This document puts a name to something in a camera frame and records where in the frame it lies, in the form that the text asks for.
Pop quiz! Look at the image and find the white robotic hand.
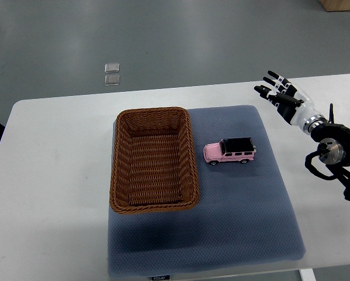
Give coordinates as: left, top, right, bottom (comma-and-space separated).
254, 70, 324, 132

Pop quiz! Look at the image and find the pink toy car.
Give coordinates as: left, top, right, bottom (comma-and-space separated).
203, 138, 256, 166

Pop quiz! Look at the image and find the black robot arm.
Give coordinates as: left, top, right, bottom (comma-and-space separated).
254, 70, 350, 202

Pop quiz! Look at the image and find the brown wicker basket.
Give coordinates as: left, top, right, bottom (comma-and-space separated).
109, 107, 200, 214

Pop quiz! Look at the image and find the wooden box corner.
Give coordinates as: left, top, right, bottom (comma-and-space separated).
320, 0, 350, 12

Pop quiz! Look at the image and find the blue-grey fabric mat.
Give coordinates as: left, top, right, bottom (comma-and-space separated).
108, 105, 306, 278

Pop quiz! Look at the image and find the upper floor plate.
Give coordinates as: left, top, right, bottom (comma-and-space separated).
104, 63, 120, 73

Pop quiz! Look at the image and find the floor plate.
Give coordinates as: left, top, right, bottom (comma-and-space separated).
104, 63, 120, 73
105, 74, 120, 86

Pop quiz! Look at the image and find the lower floor plate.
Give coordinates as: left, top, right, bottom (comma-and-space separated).
105, 74, 120, 86

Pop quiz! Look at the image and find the white table leg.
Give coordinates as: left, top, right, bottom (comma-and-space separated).
299, 269, 316, 281

